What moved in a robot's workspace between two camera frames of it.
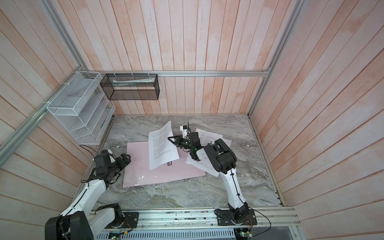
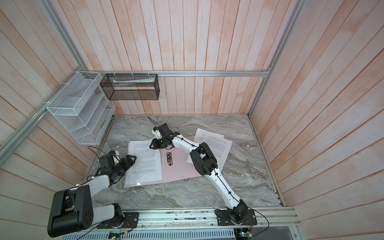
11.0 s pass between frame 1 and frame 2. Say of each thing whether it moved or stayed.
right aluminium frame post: stayed
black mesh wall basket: stayed
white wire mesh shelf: stayed
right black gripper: moved
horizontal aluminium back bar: stayed
